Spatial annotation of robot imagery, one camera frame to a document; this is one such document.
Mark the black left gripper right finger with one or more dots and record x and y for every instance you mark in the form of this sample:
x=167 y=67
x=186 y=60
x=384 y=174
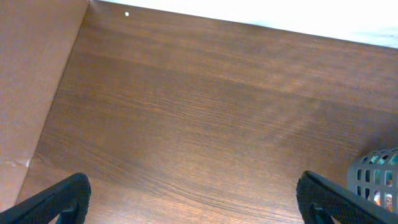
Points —
x=322 y=201

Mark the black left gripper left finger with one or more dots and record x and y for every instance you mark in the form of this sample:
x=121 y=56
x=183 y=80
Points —
x=67 y=201

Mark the grey plastic basket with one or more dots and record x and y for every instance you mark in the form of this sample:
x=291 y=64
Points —
x=374 y=177

